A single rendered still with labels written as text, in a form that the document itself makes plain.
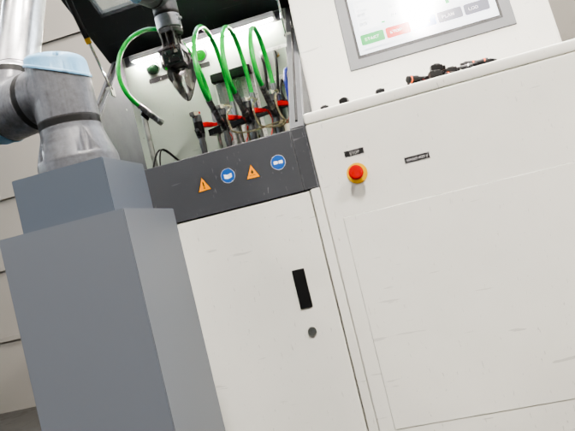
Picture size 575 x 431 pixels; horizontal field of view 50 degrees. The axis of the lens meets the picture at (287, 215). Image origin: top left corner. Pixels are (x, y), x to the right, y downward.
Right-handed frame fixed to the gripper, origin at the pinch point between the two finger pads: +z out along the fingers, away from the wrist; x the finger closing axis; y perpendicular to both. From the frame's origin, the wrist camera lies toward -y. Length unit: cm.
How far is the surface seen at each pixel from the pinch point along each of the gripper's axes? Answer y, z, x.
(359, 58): -4, 2, 52
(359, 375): 22, 85, 33
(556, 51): 21, 20, 97
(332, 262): 22, 56, 33
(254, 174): 21.7, 29.8, 19.3
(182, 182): 21.8, 27.1, -0.1
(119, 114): -19.5, -6.4, -31.3
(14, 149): -183, -49, -180
